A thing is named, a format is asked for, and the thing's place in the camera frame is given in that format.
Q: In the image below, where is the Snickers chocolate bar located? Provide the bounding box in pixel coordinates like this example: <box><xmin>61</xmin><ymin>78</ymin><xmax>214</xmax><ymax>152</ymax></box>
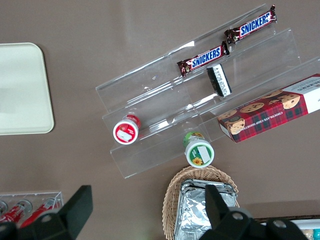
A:
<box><xmin>176</xmin><ymin>40</ymin><xmax>231</xmax><ymax>78</ymax></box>
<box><xmin>223</xmin><ymin>4</ymin><xmax>278</xmax><ymax>45</ymax></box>

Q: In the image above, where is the red tartan cookie box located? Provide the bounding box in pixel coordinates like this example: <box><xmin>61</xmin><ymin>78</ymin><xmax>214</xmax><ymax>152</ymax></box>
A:
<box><xmin>217</xmin><ymin>73</ymin><xmax>320</xmax><ymax>144</ymax></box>

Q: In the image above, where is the small black white box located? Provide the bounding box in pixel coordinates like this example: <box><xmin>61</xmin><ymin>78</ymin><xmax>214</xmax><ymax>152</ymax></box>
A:
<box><xmin>206</xmin><ymin>63</ymin><xmax>233</xmax><ymax>98</ymax></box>

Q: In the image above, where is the oval light wicker basket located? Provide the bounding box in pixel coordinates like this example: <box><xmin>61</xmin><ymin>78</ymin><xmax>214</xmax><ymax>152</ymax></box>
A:
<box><xmin>161</xmin><ymin>165</ymin><xmax>241</xmax><ymax>240</ymax></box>

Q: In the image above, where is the clear acrylic bottle rack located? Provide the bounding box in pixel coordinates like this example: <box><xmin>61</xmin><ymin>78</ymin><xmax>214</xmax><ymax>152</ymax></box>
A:
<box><xmin>0</xmin><ymin>191</ymin><xmax>64</xmax><ymax>227</ymax></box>

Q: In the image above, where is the aluminium foil tray stack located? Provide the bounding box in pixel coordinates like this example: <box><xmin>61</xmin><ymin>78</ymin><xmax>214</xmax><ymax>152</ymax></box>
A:
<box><xmin>174</xmin><ymin>178</ymin><xmax>238</xmax><ymax>240</ymax></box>

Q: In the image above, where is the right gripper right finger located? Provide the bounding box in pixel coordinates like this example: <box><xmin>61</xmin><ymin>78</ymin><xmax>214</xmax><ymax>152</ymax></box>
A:
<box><xmin>198</xmin><ymin>184</ymin><xmax>310</xmax><ymax>240</ymax></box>

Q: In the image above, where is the red lidded yogurt cup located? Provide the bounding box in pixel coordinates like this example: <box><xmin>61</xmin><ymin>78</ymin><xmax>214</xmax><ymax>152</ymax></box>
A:
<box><xmin>112</xmin><ymin>114</ymin><xmax>142</xmax><ymax>146</ymax></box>

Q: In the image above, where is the clear acrylic stepped stand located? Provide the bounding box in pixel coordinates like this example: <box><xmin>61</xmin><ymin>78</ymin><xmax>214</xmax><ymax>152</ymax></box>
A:
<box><xmin>95</xmin><ymin>3</ymin><xmax>320</xmax><ymax>180</ymax></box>

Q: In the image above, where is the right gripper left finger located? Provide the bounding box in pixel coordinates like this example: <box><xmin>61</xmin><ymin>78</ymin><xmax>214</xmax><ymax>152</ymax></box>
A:
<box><xmin>0</xmin><ymin>184</ymin><xmax>94</xmax><ymax>240</ymax></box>

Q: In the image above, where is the white rectangular snack tray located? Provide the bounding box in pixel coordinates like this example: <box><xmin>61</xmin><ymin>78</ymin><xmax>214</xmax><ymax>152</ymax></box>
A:
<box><xmin>287</xmin><ymin>219</ymin><xmax>320</xmax><ymax>240</ymax></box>

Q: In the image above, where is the beige plastic tray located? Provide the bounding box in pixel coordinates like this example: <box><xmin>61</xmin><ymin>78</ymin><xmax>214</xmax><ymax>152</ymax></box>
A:
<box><xmin>0</xmin><ymin>42</ymin><xmax>55</xmax><ymax>136</ymax></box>

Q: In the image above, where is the green lidded yogurt cup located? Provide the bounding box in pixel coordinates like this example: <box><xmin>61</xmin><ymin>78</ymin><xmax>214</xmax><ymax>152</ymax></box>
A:
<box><xmin>182</xmin><ymin>131</ymin><xmax>216</xmax><ymax>168</ymax></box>

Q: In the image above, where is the red cola bottle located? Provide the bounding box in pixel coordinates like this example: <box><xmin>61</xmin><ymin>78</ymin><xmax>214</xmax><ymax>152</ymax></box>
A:
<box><xmin>19</xmin><ymin>197</ymin><xmax>62</xmax><ymax>229</ymax></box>
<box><xmin>0</xmin><ymin>199</ymin><xmax>34</xmax><ymax>224</ymax></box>

